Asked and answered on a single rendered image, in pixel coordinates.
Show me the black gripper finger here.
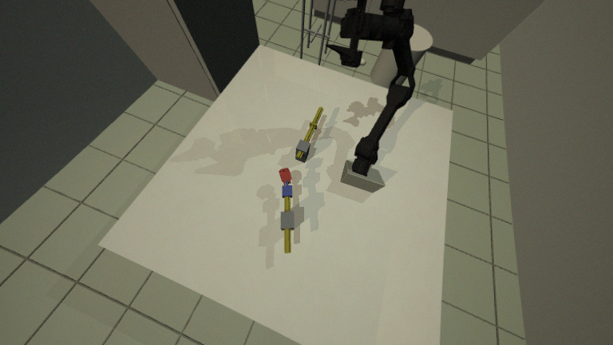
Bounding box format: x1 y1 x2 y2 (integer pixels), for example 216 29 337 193
326 44 355 61

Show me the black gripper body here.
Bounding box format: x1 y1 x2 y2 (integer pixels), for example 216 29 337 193
341 0 386 67

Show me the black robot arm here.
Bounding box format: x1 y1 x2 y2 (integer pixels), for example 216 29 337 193
339 0 415 176

